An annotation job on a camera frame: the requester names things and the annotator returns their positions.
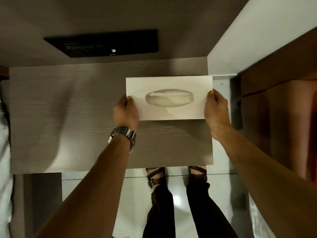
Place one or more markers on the brown wooden headboard panel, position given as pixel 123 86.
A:
pixel 279 116

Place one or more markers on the person's right leg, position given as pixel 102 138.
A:
pixel 206 210

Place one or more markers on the person's right forearm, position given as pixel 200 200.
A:
pixel 267 180

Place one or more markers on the person's right hand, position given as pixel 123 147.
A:
pixel 216 116

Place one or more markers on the white bed sheet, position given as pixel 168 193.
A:
pixel 4 156

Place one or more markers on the silver metal wristwatch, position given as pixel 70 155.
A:
pixel 123 135

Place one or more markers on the white bed linen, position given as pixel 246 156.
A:
pixel 260 218

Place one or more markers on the person's left leg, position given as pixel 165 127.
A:
pixel 159 213

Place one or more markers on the white tissue box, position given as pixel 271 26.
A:
pixel 170 99

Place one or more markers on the person's left forearm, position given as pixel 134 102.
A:
pixel 99 185

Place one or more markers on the person's left hand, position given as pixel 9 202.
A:
pixel 126 116

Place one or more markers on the black wall socket panel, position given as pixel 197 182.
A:
pixel 106 43

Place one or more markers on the person's right thumb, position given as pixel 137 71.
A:
pixel 209 95

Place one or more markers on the person's left thumb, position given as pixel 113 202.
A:
pixel 130 101

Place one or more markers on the person's leg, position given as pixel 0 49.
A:
pixel 159 213
pixel 206 210

